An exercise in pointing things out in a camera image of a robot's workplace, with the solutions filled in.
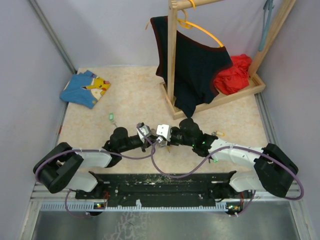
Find green tag key left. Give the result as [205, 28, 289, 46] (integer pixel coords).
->
[108, 113, 118, 128]

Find blue pikachu shirt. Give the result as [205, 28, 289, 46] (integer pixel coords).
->
[59, 70, 111, 109]

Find red crumpled cloth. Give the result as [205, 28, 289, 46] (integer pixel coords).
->
[213, 54, 252, 95]

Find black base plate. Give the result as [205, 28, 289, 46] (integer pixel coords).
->
[72, 171, 253, 208]

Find blue clothes hanger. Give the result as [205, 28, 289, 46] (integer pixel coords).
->
[258, 0, 274, 52]

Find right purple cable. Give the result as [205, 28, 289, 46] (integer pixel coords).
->
[150, 141, 305, 217]

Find dark navy tank top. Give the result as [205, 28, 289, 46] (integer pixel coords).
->
[149, 16, 234, 119]

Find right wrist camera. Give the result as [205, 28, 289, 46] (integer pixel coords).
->
[156, 124, 171, 146]

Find yellow clothes hanger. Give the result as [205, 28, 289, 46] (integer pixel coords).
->
[145, 0, 225, 48]

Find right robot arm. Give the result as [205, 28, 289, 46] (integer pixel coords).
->
[168, 118, 299, 198]

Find purple cable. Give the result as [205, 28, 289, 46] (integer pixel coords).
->
[150, 141, 305, 217]
[34, 126, 157, 219]

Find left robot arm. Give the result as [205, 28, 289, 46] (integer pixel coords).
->
[33, 123, 157, 199]

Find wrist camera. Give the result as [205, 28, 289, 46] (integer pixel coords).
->
[156, 124, 171, 146]
[136, 122, 151, 140]

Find yellow tag key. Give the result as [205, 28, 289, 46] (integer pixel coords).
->
[211, 130, 225, 137]

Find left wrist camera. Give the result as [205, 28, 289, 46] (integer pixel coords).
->
[136, 122, 151, 140]

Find large keyring with keys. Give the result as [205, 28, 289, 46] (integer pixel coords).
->
[152, 125, 172, 149]

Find wooden clothes rack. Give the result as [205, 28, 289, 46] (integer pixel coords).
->
[160, 0, 296, 120]

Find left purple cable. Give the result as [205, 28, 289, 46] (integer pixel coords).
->
[34, 126, 157, 219]

